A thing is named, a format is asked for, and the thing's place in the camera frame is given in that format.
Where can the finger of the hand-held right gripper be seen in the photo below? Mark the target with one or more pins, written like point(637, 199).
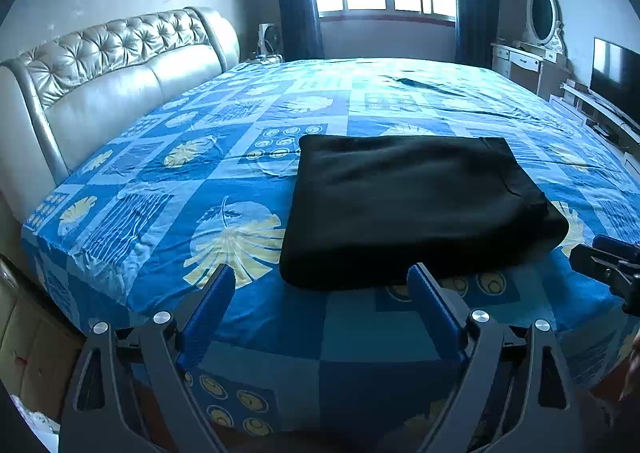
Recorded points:
point(615, 245)
point(595, 263)

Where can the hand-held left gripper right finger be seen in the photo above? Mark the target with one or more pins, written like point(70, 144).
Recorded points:
point(430, 305)

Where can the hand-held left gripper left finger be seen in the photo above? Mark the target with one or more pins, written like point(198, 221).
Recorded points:
point(210, 315)

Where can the black pants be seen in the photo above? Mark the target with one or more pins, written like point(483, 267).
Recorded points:
point(410, 203)

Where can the white television stand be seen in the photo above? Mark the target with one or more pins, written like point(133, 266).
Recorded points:
point(595, 108)

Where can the bed with blue patterned sheet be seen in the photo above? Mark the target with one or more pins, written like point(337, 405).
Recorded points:
point(200, 173)

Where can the black flat television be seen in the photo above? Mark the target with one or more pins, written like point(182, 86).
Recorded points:
point(615, 78)

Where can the wooden bedside cabinet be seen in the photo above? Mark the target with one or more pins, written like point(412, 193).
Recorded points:
point(35, 343)

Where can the white dresser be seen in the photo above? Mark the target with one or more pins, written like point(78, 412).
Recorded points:
point(520, 64)

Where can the white oval vanity mirror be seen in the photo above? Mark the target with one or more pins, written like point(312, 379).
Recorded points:
point(542, 13)

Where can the beige tufted leather headboard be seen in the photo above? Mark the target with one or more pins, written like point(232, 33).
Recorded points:
point(100, 93)

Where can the small white fan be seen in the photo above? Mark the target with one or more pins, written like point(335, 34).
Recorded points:
point(269, 40)

